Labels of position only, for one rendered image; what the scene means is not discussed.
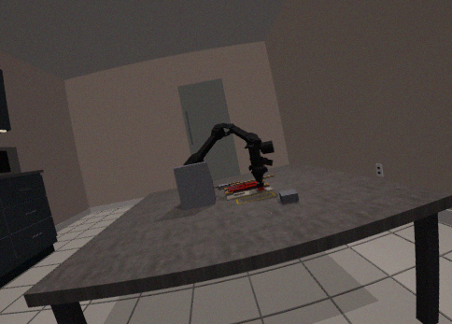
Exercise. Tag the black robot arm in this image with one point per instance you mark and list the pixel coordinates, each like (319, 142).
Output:
(254, 143)

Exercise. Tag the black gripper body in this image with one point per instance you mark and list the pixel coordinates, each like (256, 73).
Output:
(256, 165)

